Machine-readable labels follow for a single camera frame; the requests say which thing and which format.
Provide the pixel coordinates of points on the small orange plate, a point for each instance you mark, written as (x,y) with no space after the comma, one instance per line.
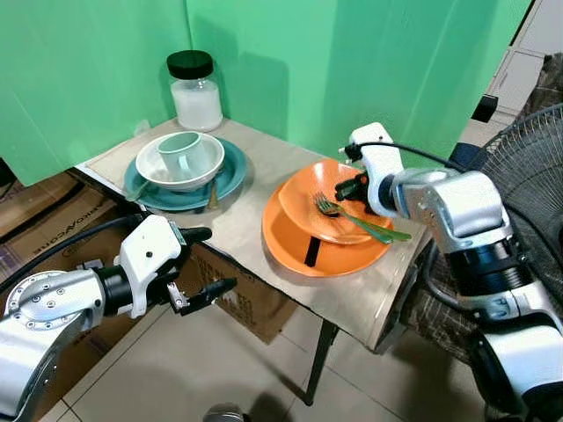
(303,220)

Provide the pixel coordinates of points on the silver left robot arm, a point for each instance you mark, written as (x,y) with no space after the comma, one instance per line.
(53,299)

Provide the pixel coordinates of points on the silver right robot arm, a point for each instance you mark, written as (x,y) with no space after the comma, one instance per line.
(457,207)

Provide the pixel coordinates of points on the green fork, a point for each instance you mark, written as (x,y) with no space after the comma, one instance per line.
(369,227)

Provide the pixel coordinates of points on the cardboard box with animal print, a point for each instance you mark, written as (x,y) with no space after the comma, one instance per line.
(255,303)

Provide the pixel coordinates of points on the teal plate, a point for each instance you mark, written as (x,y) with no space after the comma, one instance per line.
(230,180)

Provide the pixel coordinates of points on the black flat stick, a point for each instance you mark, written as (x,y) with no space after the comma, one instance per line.
(312,251)

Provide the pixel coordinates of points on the pale teal spoon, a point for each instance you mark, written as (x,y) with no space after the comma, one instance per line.
(138,191)

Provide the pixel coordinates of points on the white bowl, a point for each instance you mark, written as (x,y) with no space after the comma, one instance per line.
(157,171)

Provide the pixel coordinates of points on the large orange plate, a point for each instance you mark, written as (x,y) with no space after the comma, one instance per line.
(290,255)

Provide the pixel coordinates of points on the pale green mug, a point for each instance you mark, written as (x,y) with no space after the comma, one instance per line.
(180,148)

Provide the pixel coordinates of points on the beige table with black legs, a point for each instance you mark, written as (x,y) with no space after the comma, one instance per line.
(352,299)

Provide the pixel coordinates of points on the grey robot foot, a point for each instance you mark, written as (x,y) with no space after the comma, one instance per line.
(225,413)

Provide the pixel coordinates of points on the glass jar with black lid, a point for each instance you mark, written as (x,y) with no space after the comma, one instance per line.
(195,101)

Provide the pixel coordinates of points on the green backdrop cloth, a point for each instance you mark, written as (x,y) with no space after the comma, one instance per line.
(352,53)

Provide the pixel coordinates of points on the cardboard box with black lettering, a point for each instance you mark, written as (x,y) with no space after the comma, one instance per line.
(53,207)

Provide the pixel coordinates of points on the small black box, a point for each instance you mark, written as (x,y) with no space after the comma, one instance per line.
(485,109)

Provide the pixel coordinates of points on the black standing fan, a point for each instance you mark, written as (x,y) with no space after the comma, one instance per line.
(528,167)

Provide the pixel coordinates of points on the white cabinet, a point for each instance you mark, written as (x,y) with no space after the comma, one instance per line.
(519,75)

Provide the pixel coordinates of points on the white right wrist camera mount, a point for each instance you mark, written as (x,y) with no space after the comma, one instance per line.
(378,171)

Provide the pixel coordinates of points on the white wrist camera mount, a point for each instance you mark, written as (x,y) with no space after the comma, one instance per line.
(145,255)
(378,171)

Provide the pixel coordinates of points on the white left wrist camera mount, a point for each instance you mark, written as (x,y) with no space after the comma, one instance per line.
(145,255)

